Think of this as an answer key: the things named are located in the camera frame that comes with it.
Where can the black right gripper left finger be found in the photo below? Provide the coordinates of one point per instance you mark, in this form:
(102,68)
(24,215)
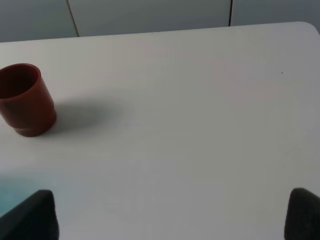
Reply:
(33,219)

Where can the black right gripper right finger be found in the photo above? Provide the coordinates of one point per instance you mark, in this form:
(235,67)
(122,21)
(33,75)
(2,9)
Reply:
(303,216)

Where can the red plastic cup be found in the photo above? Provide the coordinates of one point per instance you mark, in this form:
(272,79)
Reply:
(25,102)

